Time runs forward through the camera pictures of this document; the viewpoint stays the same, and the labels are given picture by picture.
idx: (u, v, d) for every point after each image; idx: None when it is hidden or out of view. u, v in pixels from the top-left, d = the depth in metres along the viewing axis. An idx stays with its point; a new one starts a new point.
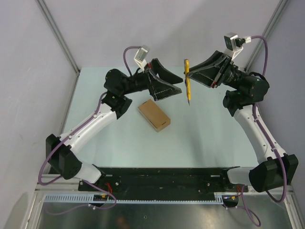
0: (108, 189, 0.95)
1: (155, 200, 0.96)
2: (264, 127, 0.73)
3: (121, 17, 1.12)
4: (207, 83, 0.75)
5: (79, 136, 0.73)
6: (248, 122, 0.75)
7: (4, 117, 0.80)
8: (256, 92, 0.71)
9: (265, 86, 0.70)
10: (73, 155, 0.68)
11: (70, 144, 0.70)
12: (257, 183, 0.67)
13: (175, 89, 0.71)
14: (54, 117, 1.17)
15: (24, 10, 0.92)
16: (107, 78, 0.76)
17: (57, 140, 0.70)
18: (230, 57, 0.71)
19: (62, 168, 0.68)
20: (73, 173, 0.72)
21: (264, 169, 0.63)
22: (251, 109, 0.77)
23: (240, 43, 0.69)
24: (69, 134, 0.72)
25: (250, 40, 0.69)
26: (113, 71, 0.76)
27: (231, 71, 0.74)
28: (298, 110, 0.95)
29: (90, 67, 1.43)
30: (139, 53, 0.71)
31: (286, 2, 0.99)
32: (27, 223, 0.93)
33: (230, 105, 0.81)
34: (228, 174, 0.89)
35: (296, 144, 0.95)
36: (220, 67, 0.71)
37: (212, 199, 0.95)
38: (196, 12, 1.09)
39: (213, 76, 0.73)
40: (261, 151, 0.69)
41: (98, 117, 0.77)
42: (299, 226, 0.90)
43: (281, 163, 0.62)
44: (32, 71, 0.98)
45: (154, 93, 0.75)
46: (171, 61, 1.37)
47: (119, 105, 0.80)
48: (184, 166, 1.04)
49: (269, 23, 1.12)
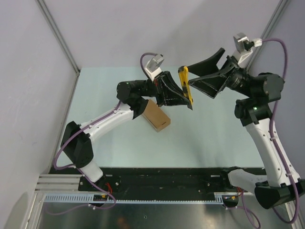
0: (108, 189, 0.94)
1: (155, 200, 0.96)
2: (280, 148, 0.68)
3: (122, 17, 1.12)
4: (209, 92, 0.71)
5: (99, 127, 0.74)
6: (263, 140, 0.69)
7: (4, 116, 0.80)
8: (269, 87, 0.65)
9: (278, 79, 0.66)
10: (89, 145, 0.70)
11: (89, 133, 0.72)
12: (263, 202, 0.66)
13: (185, 100, 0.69)
14: (54, 116, 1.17)
15: (24, 9, 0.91)
16: (117, 90, 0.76)
17: (77, 128, 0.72)
18: (237, 67, 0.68)
19: (76, 155, 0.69)
20: (85, 164, 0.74)
21: (276, 195, 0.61)
22: (268, 124, 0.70)
23: (249, 46, 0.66)
24: (89, 124, 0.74)
25: (260, 43, 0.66)
26: (122, 84, 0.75)
27: (237, 75, 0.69)
28: (299, 110, 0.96)
29: (90, 67, 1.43)
30: (150, 63, 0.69)
31: (286, 3, 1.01)
32: (27, 223, 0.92)
33: (244, 115, 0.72)
34: (229, 176, 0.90)
35: (297, 144, 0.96)
36: (226, 77, 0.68)
37: (212, 199, 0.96)
38: (196, 13, 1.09)
39: (218, 85, 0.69)
40: (275, 175, 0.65)
41: (117, 113, 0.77)
42: (299, 225, 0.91)
43: (296, 192, 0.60)
44: (33, 71, 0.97)
45: (165, 99, 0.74)
46: (171, 61, 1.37)
47: (137, 105, 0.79)
48: (184, 166, 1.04)
49: (269, 24, 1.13)
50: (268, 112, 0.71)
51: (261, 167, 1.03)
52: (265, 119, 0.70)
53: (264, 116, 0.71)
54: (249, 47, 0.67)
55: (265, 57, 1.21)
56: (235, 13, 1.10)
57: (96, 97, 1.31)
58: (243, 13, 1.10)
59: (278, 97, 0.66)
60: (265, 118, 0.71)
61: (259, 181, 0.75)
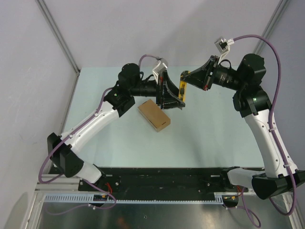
0: (108, 189, 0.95)
1: (155, 200, 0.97)
2: (279, 140, 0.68)
3: (122, 18, 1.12)
4: (199, 85, 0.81)
5: (80, 135, 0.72)
6: (261, 131, 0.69)
7: (4, 116, 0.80)
8: (251, 63, 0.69)
9: (256, 58, 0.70)
10: (74, 155, 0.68)
11: (70, 144, 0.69)
12: (260, 192, 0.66)
13: (180, 104, 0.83)
14: (54, 116, 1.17)
15: (24, 9, 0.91)
16: (124, 68, 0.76)
17: (58, 140, 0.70)
18: (215, 59, 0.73)
19: (63, 166, 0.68)
20: (76, 171, 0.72)
21: (273, 185, 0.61)
22: (267, 115, 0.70)
23: (223, 46, 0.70)
24: (70, 133, 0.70)
25: (232, 41, 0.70)
26: (131, 66, 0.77)
27: (221, 72, 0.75)
28: (300, 109, 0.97)
29: (90, 67, 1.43)
30: (159, 67, 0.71)
31: (281, 11, 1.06)
32: (27, 223, 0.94)
33: (243, 107, 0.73)
34: (229, 175, 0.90)
35: (299, 144, 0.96)
36: (207, 70, 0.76)
37: (212, 199, 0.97)
38: (196, 13, 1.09)
39: (204, 78, 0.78)
40: (272, 166, 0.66)
41: (100, 116, 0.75)
42: (299, 225, 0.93)
43: (292, 182, 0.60)
44: (33, 71, 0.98)
45: (162, 103, 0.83)
46: (171, 61, 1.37)
47: (121, 103, 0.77)
48: (183, 166, 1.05)
49: (267, 28, 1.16)
50: (267, 103, 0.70)
51: (261, 167, 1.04)
52: (264, 110, 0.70)
53: (264, 107, 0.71)
54: (225, 46, 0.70)
55: (266, 57, 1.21)
56: (235, 14, 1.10)
57: (96, 97, 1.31)
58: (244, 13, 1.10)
59: (262, 70, 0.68)
60: (265, 109, 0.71)
61: (257, 174, 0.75)
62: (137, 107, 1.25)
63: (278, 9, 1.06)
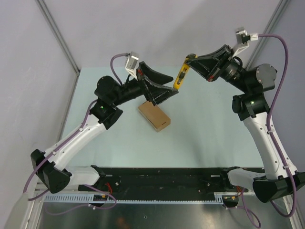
0: (108, 189, 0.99)
1: (155, 200, 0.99)
2: (277, 141, 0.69)
3: (122, 17, 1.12)
4: (204, 73, 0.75)
5: (64, 151, 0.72)
6: (260, 133, 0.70)
7: (4, 116, 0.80)
8: (264, 76, 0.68)
9: (269, 70, 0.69)
10: (57, 172, 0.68)
11: (54, 161, 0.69)
12: (260, 195, 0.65)
13: (172, 92, 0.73)
14: (54, 117, 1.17)
15: (24, 9, 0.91)
16: (98, 84, 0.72)
17: (42, 157, 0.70)
18: (229, 52, 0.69)
19: (48, 183, 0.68)
20: (62, 186, 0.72)
21: (273, 187, 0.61)
22: (265, 118, 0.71)
23: (244, 39, 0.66)
24: (54, 150, 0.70)
25: (256, 37, 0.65)
26: (106, 78, 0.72)
27: (232, 67, 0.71)
28: (300, 109, 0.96)
29: (90, 67, 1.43)
30: (130, 62, 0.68)
31: (280, 12, 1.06)
32: (27, 223, 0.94)
33: (241, 109, 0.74)
34: (229, 175, 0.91)
35: (299, 144, 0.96)
36: (218, 61, 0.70)
37: (212, 199, 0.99)
38: (197, 12, 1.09)
39: (211, 68, 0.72)
40: (272, 168, 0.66)
41: (85, 130, 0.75)
42: (299, 225, 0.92)
43: (292, 183, 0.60)
44: (32, 71, 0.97)
45: (153, 99, 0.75)
46: (171, 61, 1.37)
47: (107, 115, 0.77)
48: (184, 165, 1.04)
49: (267, 28, 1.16)
50: (265, 106, 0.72)
51: (261, 167, 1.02)
52: (262, 113, 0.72)
53: (261, 110, 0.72)
54: (246, 41, 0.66)
55: (266, 57, 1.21)
56: (235, 13, 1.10)
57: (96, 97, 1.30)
58: (244, 13, 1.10)
59: (271, 86, 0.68)
60: (263, 111, 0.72)
61: (258, 176, 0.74)
62: (137, 107, 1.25)
63: (277, 10, 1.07)
